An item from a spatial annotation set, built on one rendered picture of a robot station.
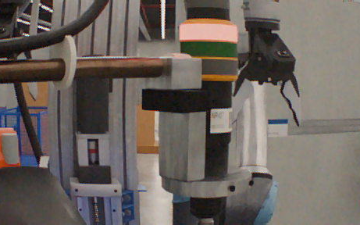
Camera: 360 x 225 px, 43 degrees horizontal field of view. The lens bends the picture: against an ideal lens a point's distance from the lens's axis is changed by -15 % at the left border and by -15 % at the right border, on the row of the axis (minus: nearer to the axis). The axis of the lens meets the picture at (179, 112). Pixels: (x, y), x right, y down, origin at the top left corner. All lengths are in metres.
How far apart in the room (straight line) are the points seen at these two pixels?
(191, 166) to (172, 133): 0.03
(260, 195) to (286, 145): 1.17
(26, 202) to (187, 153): 0.16
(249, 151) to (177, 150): 0.93
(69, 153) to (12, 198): 0.94
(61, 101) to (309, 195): 1.53
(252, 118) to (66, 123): 0.48
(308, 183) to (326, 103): 0.40
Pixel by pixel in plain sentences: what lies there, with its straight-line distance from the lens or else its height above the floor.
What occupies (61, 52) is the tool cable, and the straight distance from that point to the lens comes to 0.31.
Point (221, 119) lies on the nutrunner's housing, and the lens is 0.39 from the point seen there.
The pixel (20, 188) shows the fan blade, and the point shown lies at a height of 1.43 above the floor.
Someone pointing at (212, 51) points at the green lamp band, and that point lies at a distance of 0.38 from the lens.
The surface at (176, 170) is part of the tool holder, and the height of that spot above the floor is 1.46.
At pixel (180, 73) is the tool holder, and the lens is 0.35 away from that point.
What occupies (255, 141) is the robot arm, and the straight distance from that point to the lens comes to 1.30.
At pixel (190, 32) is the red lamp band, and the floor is 1.56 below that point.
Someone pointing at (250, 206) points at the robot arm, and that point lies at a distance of 1.25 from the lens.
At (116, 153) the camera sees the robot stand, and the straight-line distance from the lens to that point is 1.37.
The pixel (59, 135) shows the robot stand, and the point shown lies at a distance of 1.37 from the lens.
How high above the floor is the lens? 1.53
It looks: 5 degrees down
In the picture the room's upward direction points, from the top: 1 degrees clockwise
